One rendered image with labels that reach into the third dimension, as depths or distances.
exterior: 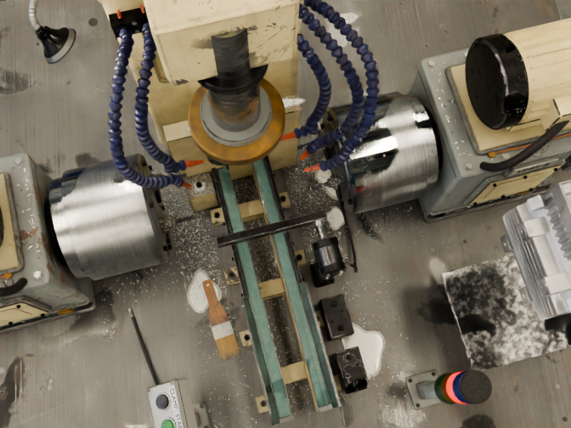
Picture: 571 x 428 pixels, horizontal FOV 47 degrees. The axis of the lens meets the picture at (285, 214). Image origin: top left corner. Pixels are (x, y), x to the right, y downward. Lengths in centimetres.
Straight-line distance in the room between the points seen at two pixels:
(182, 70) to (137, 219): 48
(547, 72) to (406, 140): 30
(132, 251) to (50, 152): 55
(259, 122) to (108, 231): 40
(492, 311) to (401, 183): 40
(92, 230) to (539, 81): 92
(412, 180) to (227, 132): 46
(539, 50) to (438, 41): 65
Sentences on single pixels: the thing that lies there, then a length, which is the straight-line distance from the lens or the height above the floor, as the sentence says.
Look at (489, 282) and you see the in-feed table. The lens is 163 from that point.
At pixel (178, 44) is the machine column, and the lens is 90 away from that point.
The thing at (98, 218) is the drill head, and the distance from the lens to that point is 138.
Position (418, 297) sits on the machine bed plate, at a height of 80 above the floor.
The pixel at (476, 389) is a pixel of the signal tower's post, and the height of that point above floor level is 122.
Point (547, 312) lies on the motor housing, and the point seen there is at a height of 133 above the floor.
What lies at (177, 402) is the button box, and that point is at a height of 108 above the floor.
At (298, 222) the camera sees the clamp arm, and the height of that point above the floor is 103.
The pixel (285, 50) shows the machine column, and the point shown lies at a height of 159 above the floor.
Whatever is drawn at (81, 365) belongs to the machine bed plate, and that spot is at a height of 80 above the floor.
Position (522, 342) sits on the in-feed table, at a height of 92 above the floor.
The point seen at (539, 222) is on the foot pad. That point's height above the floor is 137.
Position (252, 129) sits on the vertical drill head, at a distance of 118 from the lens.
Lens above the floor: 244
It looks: 74 degrees down
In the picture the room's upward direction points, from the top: 4 degrees clockwise
